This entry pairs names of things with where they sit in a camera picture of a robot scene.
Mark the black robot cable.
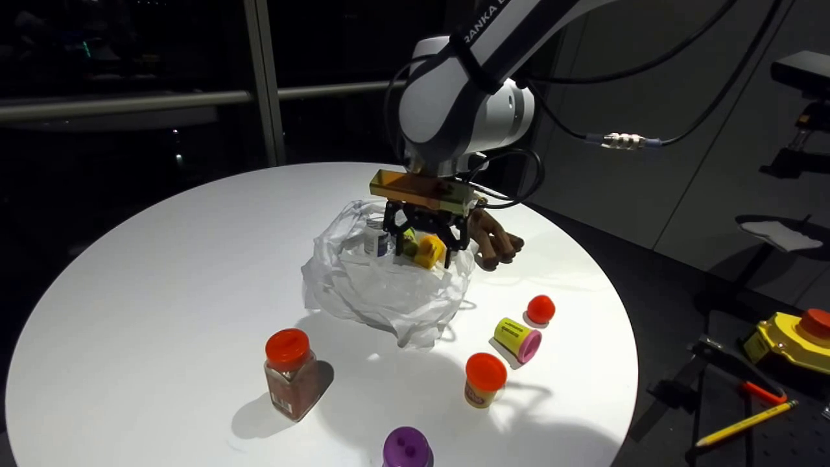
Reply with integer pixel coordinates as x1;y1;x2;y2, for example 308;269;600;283
515;0;798;209

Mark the wrist camera mount board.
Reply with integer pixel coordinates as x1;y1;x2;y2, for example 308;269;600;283
367;168;478;215

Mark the yellow pencil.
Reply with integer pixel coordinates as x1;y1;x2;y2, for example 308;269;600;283
692;399;798;448

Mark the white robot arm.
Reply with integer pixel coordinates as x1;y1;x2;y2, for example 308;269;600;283
367;0;611;269

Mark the metal window railing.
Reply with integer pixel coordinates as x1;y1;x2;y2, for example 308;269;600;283
0;81;388;124

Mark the small red lid tub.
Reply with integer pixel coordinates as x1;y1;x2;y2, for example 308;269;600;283
523;294;554;326

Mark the white plastic bag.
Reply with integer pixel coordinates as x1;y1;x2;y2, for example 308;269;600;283
300;200;474;347

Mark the yellow emergency stop button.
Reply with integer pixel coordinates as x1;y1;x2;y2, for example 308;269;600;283
744;308;830;377

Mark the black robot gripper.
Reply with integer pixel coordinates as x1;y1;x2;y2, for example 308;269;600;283
384;200;470;255

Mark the red lid spice jar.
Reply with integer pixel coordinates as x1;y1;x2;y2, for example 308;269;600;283
265;326;330;419

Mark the brown plush moose toy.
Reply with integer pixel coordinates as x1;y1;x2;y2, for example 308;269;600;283
467;207;523;272

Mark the yellow play dough tub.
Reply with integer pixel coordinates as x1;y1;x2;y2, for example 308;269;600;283
401;229;445;269

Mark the red lid play dough tub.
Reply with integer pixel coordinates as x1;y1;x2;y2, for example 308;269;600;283
465;353;508;408

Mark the pink lid yellow dough tub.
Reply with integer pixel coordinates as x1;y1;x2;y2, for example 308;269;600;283
493;316;543;364

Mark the purple lid play dough tub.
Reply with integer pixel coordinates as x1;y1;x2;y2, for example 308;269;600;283
384;426;432;467

